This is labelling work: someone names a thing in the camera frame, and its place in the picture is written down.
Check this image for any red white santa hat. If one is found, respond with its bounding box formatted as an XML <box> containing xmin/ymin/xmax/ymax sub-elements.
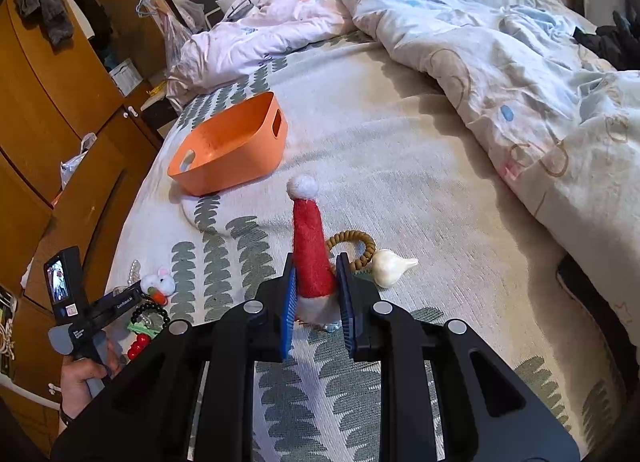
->
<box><xmin>286</xmin><ymin>174</ymin><xmax>340</xmax><ymax>329</ymax></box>

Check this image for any person's left hand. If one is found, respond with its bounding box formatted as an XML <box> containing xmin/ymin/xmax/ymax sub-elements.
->
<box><xmin>60</xmin><ymin>340</ymin><xmax>120</xmax><ymax>419</ymax></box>

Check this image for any white plush bunny charm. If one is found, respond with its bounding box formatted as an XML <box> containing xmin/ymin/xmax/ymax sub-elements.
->
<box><xmin>140</xmin><ymin>269</ymin><xmax>176</xmax><ymax>307</ymax></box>

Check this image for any white plastic bag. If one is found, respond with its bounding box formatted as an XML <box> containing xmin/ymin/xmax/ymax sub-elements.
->
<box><xmin>60</xmin><ymin>133</ymin><xmax>98</xmax><ymax>190</ymax></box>

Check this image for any white seashell ornament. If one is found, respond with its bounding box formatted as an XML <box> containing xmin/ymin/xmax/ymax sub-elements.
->
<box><xmin>371</xmin><ymin>248</ymin><xmax>419</xmax><ymax>289</ymax></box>

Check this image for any orange plastic basket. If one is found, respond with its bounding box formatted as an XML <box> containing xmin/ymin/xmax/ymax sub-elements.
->
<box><xmin>167</xmin><ymin>92</ymin><xmax>288</xmax><ymax>196</ymax></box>

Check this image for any wooden wardrobe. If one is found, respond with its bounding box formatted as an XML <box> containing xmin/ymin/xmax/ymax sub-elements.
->
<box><xmin>1</xmin><ymin>0</ymin><xmax>160</xmax><ymax>454</ymax></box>

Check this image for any green leaf pattern bedspread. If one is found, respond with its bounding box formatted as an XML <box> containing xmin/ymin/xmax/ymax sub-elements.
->
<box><xmin>107</xmin><ymin>34</ymin><xmax>625</xmax><ymax>451</ymax></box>

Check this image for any grey hanging garment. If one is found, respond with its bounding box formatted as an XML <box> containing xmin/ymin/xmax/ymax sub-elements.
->
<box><xmin>14</xmin><ymin>0</ymin><xmax>74</xmax><ymax>48</ymax></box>

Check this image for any white pink pillow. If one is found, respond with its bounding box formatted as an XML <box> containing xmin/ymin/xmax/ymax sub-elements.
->
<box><xmin>166</xmin><ymin>0</ymin><xmax>355</xmax><ymax>112</ymax></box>

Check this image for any floral patterned duvet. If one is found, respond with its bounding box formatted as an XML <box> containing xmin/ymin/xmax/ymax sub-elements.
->
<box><xmin>314</xmin><ymin>0</ymin><xmax>640</xmax><ymax>293</ymax></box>

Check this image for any red bead black bracelet cluster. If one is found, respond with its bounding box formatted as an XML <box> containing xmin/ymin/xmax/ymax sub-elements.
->
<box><xmin>126</xmin><ymin>260</ymin><xmax>170</xmax><ymax>360</ymax></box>

